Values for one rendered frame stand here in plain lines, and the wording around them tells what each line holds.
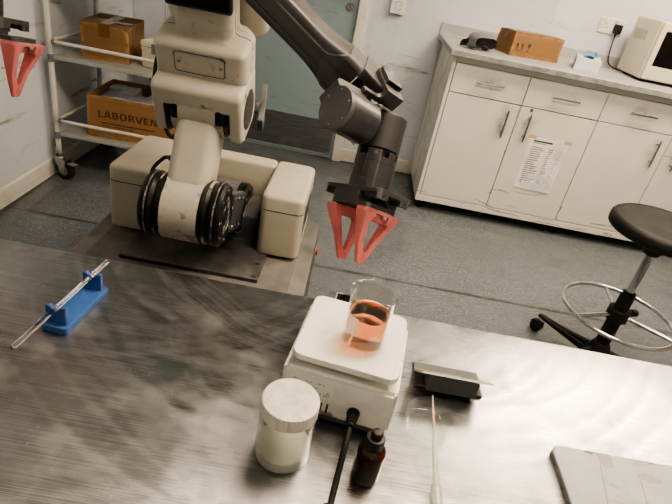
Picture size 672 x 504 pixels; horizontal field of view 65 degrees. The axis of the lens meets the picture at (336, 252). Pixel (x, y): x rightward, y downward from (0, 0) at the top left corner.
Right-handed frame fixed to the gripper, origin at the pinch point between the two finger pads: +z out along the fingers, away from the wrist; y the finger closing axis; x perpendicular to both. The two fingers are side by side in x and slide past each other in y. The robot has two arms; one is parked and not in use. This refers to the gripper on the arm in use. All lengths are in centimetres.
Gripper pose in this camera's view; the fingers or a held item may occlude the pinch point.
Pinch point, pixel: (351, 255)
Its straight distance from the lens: 71.8
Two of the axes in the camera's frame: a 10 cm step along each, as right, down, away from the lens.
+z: -2.5, 9.7, -0.1
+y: 6.8, 1.7, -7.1
